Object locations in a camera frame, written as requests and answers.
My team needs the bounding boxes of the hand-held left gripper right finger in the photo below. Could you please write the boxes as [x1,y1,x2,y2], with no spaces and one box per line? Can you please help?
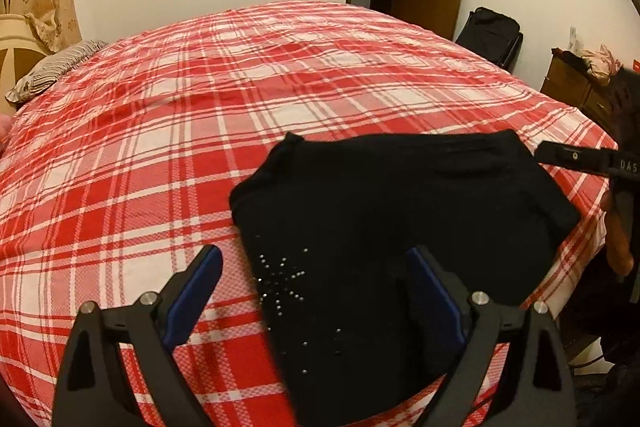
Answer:
[406,245,574,427]

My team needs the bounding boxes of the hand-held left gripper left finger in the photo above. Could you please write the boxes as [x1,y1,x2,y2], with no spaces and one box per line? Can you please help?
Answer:
[52,244,224,427]

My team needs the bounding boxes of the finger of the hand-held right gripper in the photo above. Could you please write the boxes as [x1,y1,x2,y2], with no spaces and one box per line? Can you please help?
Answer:
[536,141,609,172]

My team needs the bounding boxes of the black pants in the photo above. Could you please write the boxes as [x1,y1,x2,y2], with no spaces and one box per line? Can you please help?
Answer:
[229,129,582,427]

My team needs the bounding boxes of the person's right hand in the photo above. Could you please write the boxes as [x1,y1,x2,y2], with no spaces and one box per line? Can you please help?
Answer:
[601,191,636,272]

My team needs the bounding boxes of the brown wooden cabinet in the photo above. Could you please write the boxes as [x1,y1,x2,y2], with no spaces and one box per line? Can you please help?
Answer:
[540,48,627,134]

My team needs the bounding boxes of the floral cloth bundle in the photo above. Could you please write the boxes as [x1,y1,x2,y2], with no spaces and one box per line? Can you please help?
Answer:
[577,43,624,86]

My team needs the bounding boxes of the black suitcase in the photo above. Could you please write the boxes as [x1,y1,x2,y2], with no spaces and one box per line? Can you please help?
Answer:
[454,6,524,73]

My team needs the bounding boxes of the red plaid bed sheet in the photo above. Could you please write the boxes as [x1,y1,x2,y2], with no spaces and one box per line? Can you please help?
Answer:
[0,0,619,427]

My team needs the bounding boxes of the striped pillow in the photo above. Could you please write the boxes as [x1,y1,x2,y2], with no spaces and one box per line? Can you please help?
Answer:
[5,39,109,104]

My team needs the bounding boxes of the beige wooden headboard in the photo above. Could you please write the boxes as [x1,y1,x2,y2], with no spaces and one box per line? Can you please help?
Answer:
[0,12,54,94]

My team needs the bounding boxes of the black cable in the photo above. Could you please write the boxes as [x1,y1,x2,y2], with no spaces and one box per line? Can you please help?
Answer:
[569,347,611,373]

